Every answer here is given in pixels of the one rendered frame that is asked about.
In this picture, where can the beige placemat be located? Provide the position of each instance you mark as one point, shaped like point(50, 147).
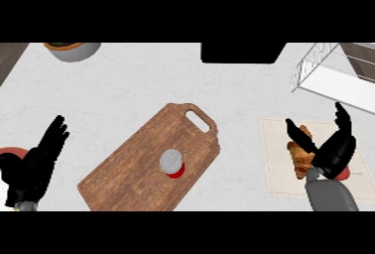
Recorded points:
point(280, 165)

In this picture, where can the red can with grey lid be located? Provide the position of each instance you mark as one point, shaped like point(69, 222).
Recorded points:
point(172, 163)

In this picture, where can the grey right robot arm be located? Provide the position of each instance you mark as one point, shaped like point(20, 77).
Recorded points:
point(329, 193)

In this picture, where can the grey pot with orange rim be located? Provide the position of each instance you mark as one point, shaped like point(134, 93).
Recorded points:
point(72, 51)

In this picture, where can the red round object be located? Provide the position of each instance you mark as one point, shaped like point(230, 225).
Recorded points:
point(13, 151)
point(344, 174)

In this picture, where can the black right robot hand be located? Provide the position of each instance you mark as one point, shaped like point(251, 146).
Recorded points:
point(336, 152)

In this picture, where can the dark wooden cabinet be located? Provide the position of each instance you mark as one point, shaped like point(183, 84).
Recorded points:
point(361, 59)

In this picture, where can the black appliance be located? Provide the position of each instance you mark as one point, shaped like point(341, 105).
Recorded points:
point(242, 53)

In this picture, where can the golden brown croissant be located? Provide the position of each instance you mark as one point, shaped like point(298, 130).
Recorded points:
point(301, 158)

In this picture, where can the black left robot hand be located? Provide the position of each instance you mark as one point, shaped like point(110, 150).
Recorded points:
point(33, 165)

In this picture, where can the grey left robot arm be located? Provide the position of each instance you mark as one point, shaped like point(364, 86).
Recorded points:
point(25, 206)

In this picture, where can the brown wooden cutting board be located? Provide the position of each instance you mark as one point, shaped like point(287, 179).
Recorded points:
point(150, 158)

